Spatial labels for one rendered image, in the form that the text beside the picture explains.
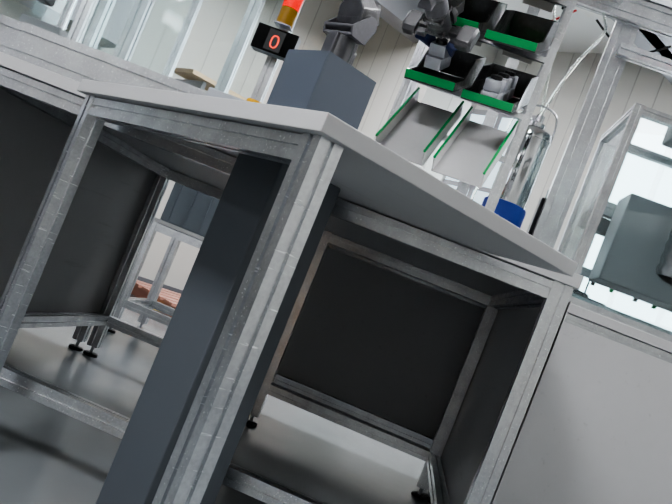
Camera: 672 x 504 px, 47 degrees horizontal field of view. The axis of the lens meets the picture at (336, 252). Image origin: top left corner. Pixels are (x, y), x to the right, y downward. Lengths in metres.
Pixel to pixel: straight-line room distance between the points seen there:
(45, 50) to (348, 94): 0.85
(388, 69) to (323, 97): 5.23
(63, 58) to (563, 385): 1.69
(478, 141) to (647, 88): 4.00
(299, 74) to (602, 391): 1.42
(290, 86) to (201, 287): 0.44
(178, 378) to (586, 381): 1.38
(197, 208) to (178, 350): 2.48
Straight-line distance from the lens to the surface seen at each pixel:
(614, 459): 2.56
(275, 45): 2.23
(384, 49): 6.94
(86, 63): 2.06
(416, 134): 2.02
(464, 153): 2.01
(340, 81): 1.58
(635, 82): 6.08
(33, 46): 2.13
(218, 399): 1.11
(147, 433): 1.60
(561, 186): 3.14
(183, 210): 4.03
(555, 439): 2.52
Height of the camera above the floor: 0.65
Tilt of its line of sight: 2 degrees up
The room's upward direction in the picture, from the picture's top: 22 degrees clockwise
